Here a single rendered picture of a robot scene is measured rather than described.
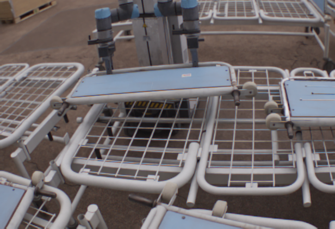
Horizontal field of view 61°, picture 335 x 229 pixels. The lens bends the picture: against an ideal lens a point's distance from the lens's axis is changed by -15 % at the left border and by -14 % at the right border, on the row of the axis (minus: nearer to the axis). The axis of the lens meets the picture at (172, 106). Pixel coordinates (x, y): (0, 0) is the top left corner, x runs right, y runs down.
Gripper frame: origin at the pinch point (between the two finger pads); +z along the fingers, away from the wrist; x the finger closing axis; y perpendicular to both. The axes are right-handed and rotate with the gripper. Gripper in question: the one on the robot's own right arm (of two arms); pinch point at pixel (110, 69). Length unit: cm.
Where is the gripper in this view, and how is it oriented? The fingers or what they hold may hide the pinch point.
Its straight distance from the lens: 163.0
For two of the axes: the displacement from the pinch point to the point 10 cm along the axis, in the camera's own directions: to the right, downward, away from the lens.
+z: 1.1, 9.3, 3.6
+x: 1.1, -3.7, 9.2
